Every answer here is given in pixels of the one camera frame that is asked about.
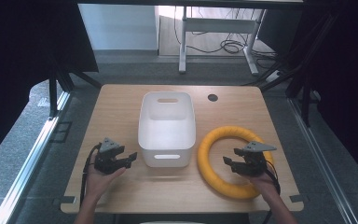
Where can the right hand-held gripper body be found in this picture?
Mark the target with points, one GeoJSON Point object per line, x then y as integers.
{"type": "Point", "coordinates": [252, 163]}

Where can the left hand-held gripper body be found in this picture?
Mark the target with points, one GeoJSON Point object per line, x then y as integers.
{"type": "Point", "coordinates": [107, 161]}

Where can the person's left hand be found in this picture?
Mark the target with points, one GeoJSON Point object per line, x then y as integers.
{"type": "Point", "coordinates": [98, 183]}

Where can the person's right hand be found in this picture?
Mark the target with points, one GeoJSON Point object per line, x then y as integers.
{"type": "Point", "coordinates": [265, 185]}

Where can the white plastic basket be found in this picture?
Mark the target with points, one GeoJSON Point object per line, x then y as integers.
{"type": "Point", "coordinates": [167, 133]}

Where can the black round table grommet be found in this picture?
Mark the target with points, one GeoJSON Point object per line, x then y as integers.
{"type": "Point", "coordinates": [213, 97]}

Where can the white power strip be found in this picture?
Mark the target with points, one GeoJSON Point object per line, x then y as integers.
{"type": "Point", "coordinates": [273, 76]}

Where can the black metal stand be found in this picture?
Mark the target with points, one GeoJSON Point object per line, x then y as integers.
{"type": "Point", "coordinates": [53, 96]}
{"type": "Point", "coordinates": [304, 90]}

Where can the black curtain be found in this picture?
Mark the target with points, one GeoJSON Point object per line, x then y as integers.
{"type": "Point", "coordinates": [348, 77]}
{"type": "Point", "coordinates": [15, 62]}

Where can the silver metal rail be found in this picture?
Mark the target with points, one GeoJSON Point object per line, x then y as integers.
{"type": "Point", "coordinates": [28, 165]}
{"type": "Point", "coordinates": [320, 158]}

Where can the white metal desk frame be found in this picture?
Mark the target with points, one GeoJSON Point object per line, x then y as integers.
{"type": "Point", "coordinates": [218, 25]}

